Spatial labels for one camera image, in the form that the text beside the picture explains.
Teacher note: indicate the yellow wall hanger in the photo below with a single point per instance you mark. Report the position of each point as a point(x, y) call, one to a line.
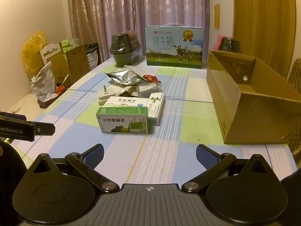
point(217, 16)

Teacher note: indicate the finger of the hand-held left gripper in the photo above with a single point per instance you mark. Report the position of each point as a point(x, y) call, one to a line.
point(14, 117)
point(44, 129)

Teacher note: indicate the yellow plastic bag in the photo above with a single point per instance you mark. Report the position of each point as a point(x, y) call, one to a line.
point(33, 49)

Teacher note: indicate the green medicine box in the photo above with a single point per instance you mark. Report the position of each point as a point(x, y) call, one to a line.
point(122, 120)

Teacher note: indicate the dark shiny bag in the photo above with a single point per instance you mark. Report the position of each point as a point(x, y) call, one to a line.
point(92, 56)

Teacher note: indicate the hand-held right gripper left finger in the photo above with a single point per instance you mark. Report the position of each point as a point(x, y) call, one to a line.
point(95, 155)

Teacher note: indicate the dark wrapped plastic bowl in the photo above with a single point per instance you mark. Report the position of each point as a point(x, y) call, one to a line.
point(124, 49)

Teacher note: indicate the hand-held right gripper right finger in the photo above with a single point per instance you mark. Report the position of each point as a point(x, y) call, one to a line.
point(205, 156)

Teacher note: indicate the silver foil bag green label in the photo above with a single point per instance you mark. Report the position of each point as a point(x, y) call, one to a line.
point(124, 77)

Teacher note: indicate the white box with leaf print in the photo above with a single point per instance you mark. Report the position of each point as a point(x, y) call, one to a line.
point(155, 108)

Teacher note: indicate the clear plastic tray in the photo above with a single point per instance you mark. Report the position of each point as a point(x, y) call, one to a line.
point(148, 89)

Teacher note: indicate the dark bowl with red label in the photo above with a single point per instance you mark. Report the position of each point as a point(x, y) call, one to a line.
point(229, 44)

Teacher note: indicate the large brown carton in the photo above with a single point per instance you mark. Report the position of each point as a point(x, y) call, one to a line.
point(77, 61)

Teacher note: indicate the white medicine box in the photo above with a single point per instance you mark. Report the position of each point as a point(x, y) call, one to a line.
point(127, 101)

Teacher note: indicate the crumpled silver white bag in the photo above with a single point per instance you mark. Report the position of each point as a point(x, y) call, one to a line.
point(43, 82)

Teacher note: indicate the pink curtain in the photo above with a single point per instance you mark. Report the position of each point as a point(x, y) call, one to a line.
point(131, 9)

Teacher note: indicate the white power plug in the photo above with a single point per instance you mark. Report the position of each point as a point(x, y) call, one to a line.
point(105, 96)

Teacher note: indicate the green tissue pack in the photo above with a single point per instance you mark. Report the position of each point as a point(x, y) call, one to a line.
point(69, 44)

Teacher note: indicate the red snack packet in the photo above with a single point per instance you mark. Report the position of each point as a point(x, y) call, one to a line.
point(150, 78)

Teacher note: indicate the brown cardboard box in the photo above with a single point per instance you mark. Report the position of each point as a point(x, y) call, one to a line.
point(239, 113)

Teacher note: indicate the desk with checked tablecloth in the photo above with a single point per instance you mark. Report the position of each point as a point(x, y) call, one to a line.
point(188, 127)

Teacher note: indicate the quilted chair back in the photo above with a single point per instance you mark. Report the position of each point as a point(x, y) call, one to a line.
point(295, 94)

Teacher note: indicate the small brown carton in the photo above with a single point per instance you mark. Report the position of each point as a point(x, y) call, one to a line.
point(58, 70)

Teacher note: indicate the blue milk carton with cow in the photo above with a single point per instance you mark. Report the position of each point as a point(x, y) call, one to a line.
point(174, 47)

